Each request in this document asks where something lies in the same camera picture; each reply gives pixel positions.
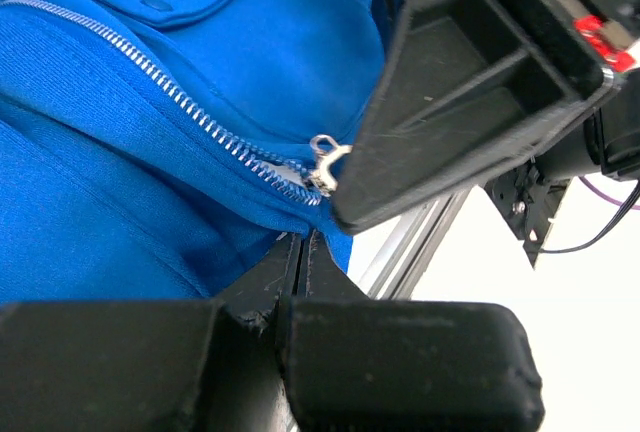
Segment silver zipper slider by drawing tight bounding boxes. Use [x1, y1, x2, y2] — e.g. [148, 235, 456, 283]
[305, 134, 353, 197]

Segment aluminium table frame rail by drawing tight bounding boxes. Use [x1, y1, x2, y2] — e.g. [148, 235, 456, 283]
[348, 190, 469, 300]

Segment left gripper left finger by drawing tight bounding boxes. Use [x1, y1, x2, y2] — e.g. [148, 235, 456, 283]
[1, 236, 301, 431]

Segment blue zip jacket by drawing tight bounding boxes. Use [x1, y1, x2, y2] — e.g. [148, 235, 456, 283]
[1, 0, 384, 302]

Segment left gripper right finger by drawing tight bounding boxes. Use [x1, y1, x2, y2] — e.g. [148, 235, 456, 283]
[279, 234, 545, 431]

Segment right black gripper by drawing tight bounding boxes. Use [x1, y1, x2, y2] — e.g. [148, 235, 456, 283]
[322, 0, 640, 271]

